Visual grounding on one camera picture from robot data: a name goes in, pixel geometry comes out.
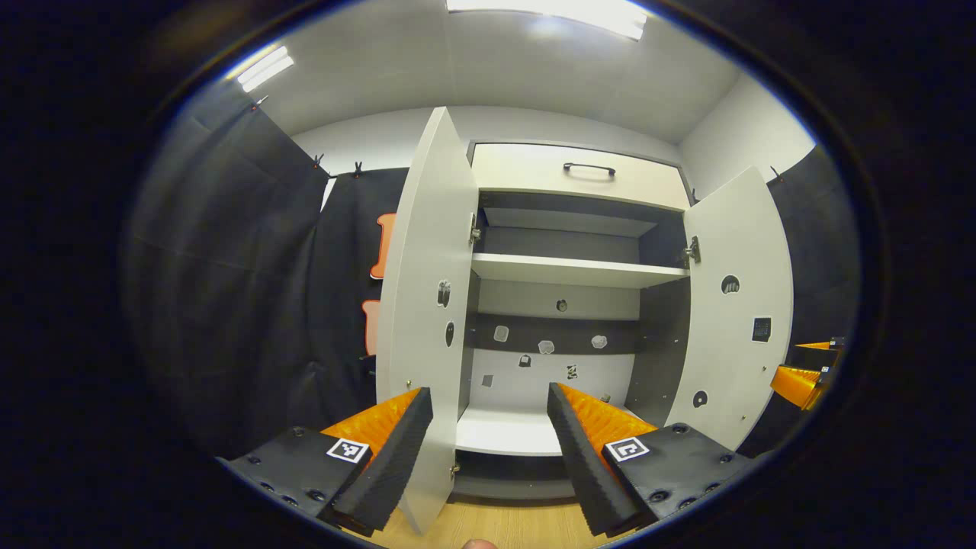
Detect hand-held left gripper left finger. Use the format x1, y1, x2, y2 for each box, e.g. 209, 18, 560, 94
216, 387, 434, 538

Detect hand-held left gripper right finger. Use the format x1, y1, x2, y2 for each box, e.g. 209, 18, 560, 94
546, 382, 756, 538

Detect beige cabinet door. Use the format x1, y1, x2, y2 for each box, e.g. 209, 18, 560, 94
375, 107, 481, 536
663, 166, 795, 452

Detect beige double-door shoe cabinet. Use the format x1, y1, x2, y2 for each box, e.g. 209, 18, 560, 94
454, 140, 695, 504

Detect white cabinet shelf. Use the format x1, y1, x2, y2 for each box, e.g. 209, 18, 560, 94
470, 253, 691, 289

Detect black backdrop cloth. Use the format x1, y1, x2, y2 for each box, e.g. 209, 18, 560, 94
126, 80, 859, 458

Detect small ceiling light panel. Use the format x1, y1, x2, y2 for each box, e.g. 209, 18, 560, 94
235, 46, 295, 94

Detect large ceiling light panel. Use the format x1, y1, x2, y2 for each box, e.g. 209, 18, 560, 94
446, 0, 649, 41

